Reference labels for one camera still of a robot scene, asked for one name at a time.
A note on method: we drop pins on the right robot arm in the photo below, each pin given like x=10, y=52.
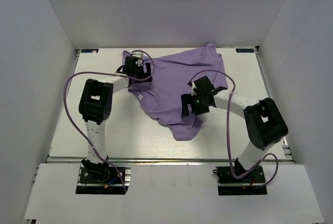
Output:
x=264, y=122

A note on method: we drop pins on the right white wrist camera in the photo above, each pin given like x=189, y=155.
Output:
x=194, y=90

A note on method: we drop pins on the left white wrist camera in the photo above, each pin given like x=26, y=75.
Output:
x=139, y=56

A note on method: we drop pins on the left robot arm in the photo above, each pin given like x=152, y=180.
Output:
x=96, y=102

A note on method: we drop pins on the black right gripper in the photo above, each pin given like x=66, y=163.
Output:
x=187, y=99

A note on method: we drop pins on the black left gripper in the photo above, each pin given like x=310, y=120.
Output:
x=144, y=75

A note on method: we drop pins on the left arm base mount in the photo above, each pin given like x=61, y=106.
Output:
x=102, y=179

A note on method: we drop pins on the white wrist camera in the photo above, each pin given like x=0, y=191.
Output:
x=194, y=90
x=139, y=56

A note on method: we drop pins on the purple t shirt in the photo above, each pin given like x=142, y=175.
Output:
x=161, y=98

